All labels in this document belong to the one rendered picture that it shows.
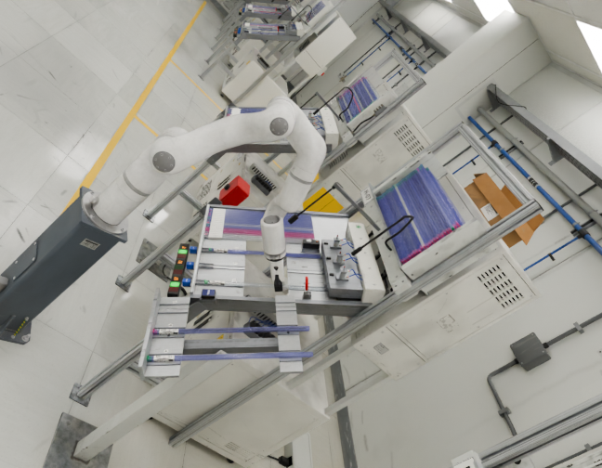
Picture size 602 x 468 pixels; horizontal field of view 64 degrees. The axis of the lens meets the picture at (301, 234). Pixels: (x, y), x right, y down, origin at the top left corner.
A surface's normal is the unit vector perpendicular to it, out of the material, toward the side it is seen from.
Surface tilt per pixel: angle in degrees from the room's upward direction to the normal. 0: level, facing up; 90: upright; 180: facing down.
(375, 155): 90
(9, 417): 0
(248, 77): 90
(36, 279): 90
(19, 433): 0
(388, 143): 90
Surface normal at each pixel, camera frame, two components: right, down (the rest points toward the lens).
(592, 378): -0.66, -0.60
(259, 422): 0.06, 0.55
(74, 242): 0.28, 0.72
